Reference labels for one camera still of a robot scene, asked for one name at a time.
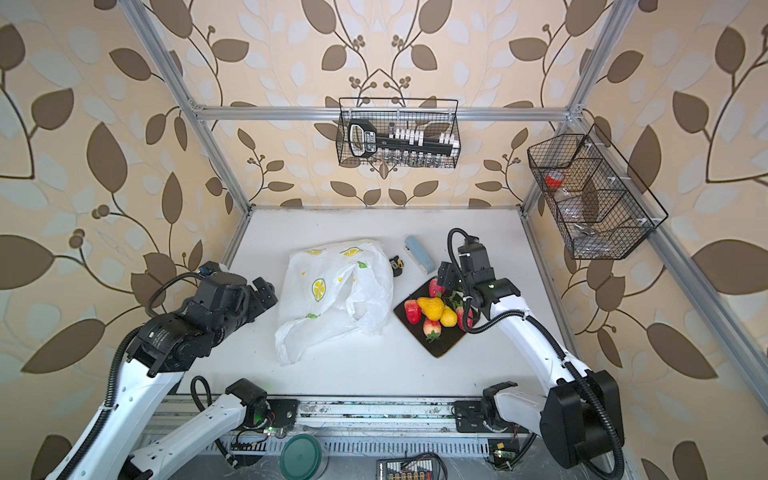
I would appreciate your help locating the terminal block with wires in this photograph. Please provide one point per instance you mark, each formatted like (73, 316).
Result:
(425, 466)

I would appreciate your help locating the yellow fake lemon with leaves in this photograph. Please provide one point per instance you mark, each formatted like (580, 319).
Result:
(453, 311)

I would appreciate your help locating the black tool set in basket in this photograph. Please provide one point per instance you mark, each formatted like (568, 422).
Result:
(365, 141)

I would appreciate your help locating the back wall wire basket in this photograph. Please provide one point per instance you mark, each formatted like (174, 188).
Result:
(432, 114)

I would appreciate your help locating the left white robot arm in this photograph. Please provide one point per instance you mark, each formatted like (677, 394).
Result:
(189, 316)

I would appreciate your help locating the red capped clear bottle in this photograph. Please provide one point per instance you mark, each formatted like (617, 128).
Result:
(568, 206)

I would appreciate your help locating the white printed plastic bag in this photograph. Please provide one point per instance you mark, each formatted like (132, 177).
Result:
(330, 291)

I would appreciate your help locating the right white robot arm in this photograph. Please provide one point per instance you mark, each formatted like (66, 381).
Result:
(578, 414)

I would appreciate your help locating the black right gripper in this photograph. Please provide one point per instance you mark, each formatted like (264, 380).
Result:
(447, 274)

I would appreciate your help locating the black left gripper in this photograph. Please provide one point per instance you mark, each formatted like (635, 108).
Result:
(258, 303)

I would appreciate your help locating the black yellow tape measure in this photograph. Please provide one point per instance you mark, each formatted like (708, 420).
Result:
(397, 266)

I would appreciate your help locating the wall wire basket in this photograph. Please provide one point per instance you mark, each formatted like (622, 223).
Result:
(432, 114)
(621, 209)

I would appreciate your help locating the yellow fake pear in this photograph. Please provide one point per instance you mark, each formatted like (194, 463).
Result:
(431, 307)

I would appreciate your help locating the green round lid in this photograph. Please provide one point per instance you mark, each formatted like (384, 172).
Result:
(303, 457)

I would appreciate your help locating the red fake pear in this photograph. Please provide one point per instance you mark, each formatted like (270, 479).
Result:
(412, 311)

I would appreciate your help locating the black tray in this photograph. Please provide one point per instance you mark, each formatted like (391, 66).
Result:
(449, 336)

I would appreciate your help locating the right wall wire basket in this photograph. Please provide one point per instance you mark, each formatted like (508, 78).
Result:
(621, 209)

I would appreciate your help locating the fake strawberry with stem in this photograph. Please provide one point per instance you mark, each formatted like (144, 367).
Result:
(432, 330)

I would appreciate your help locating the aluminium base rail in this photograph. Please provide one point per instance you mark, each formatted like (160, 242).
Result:
(369, 416)

